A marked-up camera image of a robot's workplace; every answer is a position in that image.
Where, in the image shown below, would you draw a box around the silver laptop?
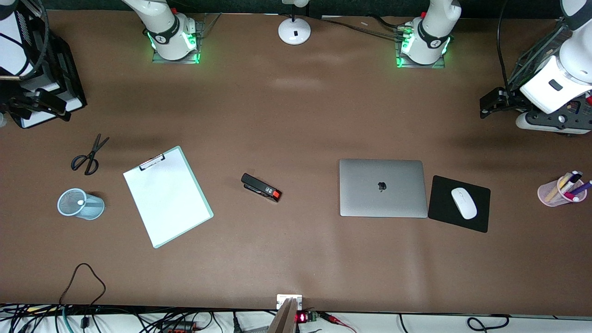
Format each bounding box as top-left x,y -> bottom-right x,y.
339,159 -> 428,218

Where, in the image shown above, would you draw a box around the black capped white marker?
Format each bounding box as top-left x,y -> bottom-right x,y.
562,171 -> 583,190

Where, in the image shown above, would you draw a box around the black stacked letter tray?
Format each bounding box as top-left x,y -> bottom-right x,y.
0,0 -> 87,129

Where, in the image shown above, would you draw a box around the black mesh desk tray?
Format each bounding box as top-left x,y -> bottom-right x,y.
506,21 -> 572,93

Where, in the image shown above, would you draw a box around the black scissors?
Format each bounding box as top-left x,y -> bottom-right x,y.
71,134 -> 110,176

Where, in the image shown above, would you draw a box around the yellow pen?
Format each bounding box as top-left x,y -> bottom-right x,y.
546,175 -> 572,202

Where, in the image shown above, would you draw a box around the pink mesh pen cup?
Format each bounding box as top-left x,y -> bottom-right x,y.
537,175 -> 588,207

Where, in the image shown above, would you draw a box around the blue mesh pen cup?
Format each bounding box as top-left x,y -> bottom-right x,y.
57,188 -> 105,221

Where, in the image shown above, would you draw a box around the white computer mouse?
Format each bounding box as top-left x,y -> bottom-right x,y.
451,187 -> 477,220

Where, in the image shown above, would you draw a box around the black mouse pad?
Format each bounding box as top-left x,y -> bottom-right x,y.
428,175 -> 491,234

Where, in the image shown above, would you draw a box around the teal clipboard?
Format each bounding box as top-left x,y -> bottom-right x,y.
123,146 -> 214,249

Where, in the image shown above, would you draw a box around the white round lamp base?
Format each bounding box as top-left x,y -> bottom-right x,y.
278,0 -> 311,45

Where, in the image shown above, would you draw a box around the black stapler red tip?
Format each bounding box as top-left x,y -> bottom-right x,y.
240,173 -> 282,203

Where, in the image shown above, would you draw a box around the small white card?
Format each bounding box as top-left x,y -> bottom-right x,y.
277,294 -> 302,310

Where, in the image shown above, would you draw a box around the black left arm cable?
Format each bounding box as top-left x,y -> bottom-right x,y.
496,13 -> 510,92

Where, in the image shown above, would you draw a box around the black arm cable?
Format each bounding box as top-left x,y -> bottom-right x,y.
0,0 -> 49,79
496,13 -> 510,92

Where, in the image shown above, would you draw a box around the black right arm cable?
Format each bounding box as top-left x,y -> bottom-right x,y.
0,0 -> 49,79

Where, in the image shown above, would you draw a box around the black base power cable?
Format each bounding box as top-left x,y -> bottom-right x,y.
319,16 -> 405,37

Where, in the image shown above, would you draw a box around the brown cable loop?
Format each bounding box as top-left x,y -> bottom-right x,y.
59,263 -> 106,308

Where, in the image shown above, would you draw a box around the black coiled cable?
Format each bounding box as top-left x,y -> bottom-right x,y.
466,314 -> 510,332

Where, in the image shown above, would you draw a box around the black cable bundle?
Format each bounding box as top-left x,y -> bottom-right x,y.
0,303 -> 232,333

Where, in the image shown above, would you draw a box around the red wire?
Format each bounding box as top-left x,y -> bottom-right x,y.
319,312 -> 357,333

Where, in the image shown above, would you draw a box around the grey camera mount bar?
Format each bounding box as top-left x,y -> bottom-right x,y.
267,298 -> 299,333

